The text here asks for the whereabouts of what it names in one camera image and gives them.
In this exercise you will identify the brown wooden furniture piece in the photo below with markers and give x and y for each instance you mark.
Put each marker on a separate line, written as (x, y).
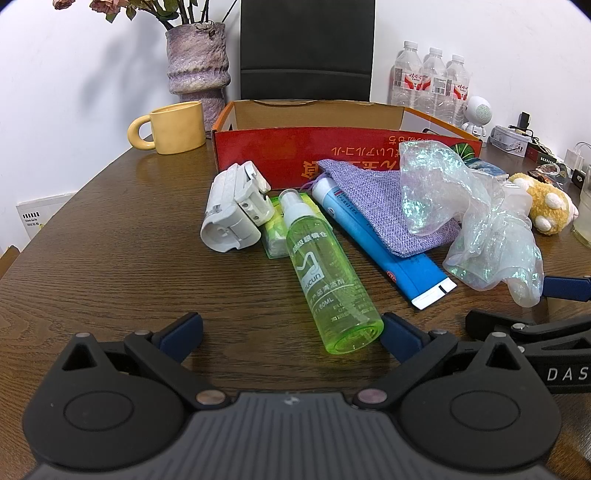
(8, 261)

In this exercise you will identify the white robot figure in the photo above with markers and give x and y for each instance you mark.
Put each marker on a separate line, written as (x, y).
(478, 113)

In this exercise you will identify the small black adapter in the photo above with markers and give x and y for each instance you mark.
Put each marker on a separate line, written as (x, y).
(525, 121)

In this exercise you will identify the white rectangular device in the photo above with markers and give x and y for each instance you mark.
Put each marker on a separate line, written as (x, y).
(508, 138)

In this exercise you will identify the green spray bottle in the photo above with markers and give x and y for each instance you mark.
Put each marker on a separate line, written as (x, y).
(323, 281)

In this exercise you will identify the yellow mug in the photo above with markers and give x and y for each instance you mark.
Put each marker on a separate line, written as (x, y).
(180, 129)

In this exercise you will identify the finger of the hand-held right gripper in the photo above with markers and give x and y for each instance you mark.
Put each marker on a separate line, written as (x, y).
(561, 287)
(489, 321)

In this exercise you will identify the white folding plastic device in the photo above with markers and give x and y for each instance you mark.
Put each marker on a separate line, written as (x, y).
(226, 203)

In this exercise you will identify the green tissue packet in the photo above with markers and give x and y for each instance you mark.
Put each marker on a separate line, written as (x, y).
(274, 235)

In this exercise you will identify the dried rose bouquet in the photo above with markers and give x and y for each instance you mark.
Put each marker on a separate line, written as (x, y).
(102, 6)

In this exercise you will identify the red cardboard box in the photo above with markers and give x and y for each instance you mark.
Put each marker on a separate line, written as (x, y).
(277, 152)

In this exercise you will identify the black chair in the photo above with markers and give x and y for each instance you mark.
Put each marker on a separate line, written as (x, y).
(304, 41)

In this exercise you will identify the iridescent plastic bag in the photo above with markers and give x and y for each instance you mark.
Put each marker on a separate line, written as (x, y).
(443, 194)

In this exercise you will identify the yellow white plush toy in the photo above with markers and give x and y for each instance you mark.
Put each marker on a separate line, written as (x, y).
(549, 203)

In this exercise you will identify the purple ceramic vase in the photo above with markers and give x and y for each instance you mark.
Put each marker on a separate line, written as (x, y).
(196, 60)

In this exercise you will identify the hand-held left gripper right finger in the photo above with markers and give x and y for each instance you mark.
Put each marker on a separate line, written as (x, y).
(400, 336)

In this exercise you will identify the purple woven pouch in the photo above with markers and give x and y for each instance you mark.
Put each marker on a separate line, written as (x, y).
(369, 198)

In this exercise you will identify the blue tube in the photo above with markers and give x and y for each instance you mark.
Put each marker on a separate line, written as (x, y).
(401, 272)

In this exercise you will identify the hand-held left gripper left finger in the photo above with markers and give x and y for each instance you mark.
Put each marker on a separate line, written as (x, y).
(184, 331)

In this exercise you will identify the glossy snack wrapper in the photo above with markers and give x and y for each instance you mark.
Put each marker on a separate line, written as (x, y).
(551, 175)

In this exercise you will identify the wet wipes pack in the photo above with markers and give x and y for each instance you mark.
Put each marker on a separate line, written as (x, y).
(485, 167)

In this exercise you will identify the glass cup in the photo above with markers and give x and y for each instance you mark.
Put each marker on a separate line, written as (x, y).
(584, 217)

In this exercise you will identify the clear water bottle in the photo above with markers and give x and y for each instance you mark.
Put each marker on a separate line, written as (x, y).
(405, 78)
(458, 92)
(434, 87)

